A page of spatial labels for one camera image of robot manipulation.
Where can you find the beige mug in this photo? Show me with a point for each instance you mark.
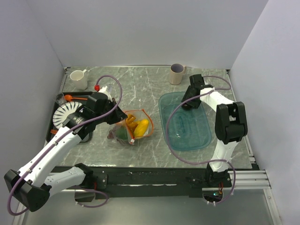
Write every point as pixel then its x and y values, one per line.
pixel 176 73

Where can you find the purple grape bunch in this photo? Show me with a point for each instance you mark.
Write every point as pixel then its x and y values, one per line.
pixel 112 135

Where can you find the green lime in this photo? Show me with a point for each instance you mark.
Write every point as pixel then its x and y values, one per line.
pixel 121 133

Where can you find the white cup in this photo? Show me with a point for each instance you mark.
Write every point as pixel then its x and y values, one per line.
pixel 79 79

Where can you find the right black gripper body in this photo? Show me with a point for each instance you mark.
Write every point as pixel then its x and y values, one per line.
pixel 188 94

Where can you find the striped white plate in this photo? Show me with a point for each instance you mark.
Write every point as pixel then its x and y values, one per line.
pixel 61 114

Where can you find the yellow squash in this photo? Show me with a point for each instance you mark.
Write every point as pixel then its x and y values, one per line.
pixel 141 128

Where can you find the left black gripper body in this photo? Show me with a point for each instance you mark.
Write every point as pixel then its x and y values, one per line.
pixel 108 108

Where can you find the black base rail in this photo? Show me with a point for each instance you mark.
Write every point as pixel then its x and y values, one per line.
pixel 120 182

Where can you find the clear zip top bag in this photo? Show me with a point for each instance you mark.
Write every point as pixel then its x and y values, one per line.
pixel 140 115

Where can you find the orange ginger root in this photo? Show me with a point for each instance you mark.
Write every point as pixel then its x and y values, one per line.
pixel 131 123

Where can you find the teal plastic tray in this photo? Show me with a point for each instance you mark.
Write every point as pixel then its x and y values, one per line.
pixel 187 130

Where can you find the clear plastic glass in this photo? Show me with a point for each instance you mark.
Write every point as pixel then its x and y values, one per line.
pixel 60 99

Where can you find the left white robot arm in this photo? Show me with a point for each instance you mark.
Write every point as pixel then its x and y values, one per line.
pixel 32 185

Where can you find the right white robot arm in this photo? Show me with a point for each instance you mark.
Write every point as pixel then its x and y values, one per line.
pixel 230 123

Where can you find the dark purple plum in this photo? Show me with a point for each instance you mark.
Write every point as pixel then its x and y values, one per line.
pixel 186 107

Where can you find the orange plastic spoon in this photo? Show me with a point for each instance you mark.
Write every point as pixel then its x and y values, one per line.
pixel 71 98

